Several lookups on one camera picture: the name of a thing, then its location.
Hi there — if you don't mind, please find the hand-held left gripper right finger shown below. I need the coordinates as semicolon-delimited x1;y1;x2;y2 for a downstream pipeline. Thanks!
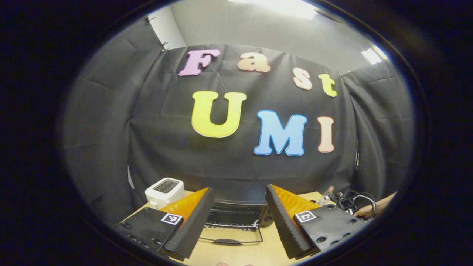
265;184;367;260

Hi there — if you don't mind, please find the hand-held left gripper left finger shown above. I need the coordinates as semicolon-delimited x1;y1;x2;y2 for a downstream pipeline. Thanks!
118;187;215;260

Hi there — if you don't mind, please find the black electric oven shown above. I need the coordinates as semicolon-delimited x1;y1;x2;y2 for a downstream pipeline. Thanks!
198;180;276;246

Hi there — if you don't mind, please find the clear plastic bottle red label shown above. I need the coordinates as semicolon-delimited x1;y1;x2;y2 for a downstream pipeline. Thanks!
318;185;335;207

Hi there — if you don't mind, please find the white toaster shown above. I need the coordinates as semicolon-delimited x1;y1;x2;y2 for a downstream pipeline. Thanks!
144;178;186;210

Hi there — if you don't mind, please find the black backdrop cloth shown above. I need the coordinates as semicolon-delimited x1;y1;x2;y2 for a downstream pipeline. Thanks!
61;17;414;224

